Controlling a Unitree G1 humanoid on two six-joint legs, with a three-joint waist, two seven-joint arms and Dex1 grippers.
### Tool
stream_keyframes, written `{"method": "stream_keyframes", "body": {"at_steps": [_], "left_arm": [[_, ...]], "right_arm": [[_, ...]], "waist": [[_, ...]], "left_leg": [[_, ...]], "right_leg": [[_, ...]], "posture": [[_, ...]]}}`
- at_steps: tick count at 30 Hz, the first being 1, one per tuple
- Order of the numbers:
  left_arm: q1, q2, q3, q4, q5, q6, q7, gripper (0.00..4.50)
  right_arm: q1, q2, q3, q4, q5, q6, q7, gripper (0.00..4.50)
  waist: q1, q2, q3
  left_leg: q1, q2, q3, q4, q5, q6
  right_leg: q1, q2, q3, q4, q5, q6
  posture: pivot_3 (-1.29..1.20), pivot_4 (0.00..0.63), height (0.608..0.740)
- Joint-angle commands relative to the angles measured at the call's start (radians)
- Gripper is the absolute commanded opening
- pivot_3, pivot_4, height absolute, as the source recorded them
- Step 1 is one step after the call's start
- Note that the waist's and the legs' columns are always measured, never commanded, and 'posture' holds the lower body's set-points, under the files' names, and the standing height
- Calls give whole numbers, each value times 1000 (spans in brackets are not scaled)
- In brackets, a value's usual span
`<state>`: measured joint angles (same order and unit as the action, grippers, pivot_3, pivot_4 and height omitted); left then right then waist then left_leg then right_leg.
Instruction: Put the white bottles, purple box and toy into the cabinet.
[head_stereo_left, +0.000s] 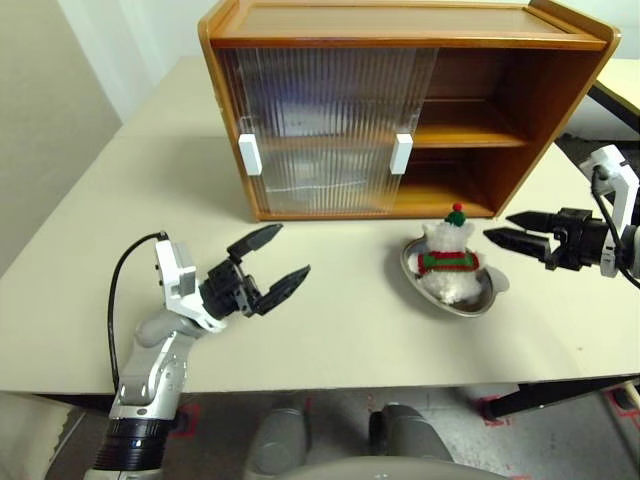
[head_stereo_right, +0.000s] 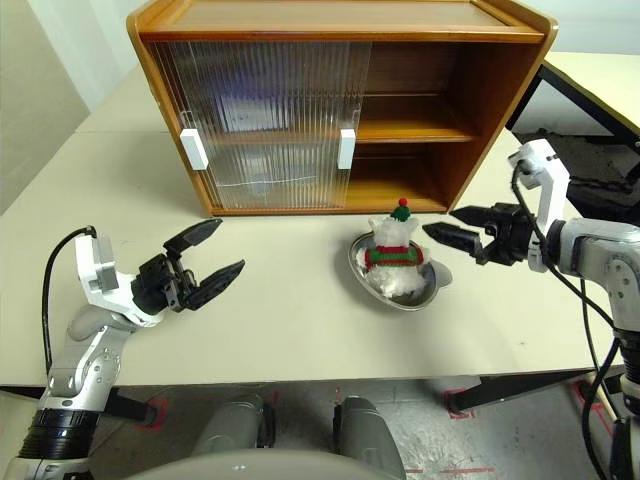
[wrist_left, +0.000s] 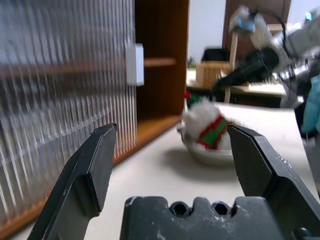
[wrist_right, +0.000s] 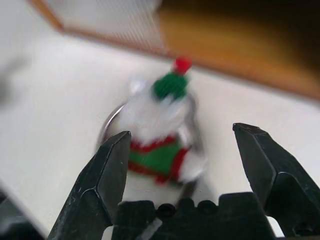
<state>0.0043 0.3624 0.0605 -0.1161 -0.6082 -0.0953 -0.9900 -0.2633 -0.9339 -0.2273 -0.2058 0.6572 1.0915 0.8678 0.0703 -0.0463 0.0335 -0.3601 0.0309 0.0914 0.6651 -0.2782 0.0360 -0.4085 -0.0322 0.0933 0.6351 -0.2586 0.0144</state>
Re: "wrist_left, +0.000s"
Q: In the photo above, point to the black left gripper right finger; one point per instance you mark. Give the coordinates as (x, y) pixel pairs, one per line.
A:
(262, 170)

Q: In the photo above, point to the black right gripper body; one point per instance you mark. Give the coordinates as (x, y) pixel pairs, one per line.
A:
(262, 61)

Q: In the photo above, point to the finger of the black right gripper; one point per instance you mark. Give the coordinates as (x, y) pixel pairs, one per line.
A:
(232, 83)
(232, 73)

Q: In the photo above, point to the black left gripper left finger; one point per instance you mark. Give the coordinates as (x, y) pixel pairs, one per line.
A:
(82, 175)

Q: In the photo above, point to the white plush toy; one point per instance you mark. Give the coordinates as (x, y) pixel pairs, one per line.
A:
(200, 120)

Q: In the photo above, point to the wooden cabinet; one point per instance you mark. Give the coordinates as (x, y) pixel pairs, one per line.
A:
(160, 37)

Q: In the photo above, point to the wooden slatted crate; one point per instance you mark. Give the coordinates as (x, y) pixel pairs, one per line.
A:
(210, 73)

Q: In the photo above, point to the black bag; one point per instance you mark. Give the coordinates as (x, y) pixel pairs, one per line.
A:
(215, 53)

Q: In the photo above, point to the metal bowl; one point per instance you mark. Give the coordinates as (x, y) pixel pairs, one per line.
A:
(212, 157)

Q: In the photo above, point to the teal fabric object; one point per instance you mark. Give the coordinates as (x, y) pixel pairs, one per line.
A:
(312, 105)

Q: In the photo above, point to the ribbed glass sliding door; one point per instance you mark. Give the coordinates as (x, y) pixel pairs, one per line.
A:
(62, 87)

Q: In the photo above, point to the light wooden post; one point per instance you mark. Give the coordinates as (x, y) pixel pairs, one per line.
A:
(232, 50)

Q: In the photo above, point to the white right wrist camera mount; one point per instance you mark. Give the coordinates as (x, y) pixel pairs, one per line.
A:
(262, 32)

